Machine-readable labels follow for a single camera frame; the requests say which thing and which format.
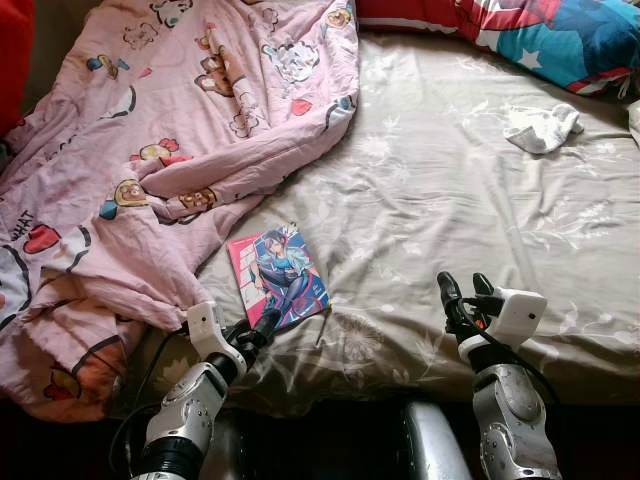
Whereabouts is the anime cover comic book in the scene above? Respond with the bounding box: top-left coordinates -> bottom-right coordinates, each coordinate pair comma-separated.
226,222 -> 331,331

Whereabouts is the pink cartoon print duvet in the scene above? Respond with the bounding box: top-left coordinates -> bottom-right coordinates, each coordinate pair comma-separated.
0,0 -> 361,421

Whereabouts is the silver robot right leg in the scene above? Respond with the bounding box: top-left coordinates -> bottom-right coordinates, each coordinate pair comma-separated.
400,400 -> 473,480

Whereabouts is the white crumpled cloth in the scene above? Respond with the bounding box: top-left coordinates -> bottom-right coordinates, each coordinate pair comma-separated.
503,102 -> 585,155

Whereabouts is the striped anime bolster pillow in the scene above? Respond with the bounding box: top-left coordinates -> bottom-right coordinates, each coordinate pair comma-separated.
355,0 -> 640,98

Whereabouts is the long red cushion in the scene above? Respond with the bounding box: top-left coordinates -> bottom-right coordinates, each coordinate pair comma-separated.
0,0 -> 36,136

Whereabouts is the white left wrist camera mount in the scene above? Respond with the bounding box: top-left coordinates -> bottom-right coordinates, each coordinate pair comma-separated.
186,300 -> 246,376

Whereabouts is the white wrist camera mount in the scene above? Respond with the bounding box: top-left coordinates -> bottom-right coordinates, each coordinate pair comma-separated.
186,300 -> 246,376
458,288 -> 548,363

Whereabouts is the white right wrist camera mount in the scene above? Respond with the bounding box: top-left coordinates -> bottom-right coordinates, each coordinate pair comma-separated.
458,288 -> 548,363

